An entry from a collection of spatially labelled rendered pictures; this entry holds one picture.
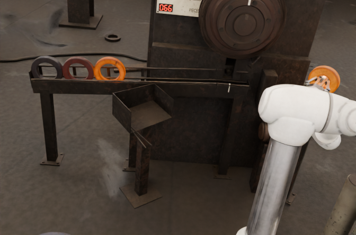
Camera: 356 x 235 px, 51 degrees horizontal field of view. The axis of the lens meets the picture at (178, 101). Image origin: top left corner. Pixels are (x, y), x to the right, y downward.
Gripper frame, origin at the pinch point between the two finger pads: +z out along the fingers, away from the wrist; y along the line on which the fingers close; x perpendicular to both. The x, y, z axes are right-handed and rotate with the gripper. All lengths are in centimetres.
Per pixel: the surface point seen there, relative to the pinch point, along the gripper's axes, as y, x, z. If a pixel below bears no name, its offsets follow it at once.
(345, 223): 36, -65, -24
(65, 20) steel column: -335, -93, 108
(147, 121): -70, -29, -58
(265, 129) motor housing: -21.4, -40.8, -7.5
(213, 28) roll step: -59, 15, -18
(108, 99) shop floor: -169, -92, 11
